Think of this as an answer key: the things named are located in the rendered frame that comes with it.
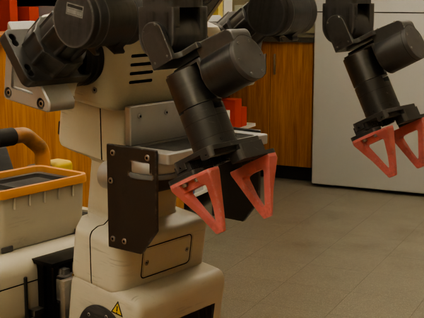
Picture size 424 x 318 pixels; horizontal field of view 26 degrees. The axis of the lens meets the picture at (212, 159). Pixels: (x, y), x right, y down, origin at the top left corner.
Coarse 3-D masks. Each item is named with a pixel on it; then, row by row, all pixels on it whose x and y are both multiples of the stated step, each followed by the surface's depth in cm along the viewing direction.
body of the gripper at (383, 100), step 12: (360, 84) 145; (372, 84) 144; (384, 84) 145; (360, 96) 146; (372, 96) 144; (384, 96) 144; (372, 108) 144; (384, 108) 144; (396, 108) 143; (372, 120) 144; (384, 120) 146
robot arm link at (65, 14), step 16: (64, 0) 120; (80, 0) 118; (96, 0) 118; (64, 16) 120; (80, 16) 118; (96, 16) 117; (64, 32) 120; (80, 32) 119; (96, 32) 118; (80, 48) 121
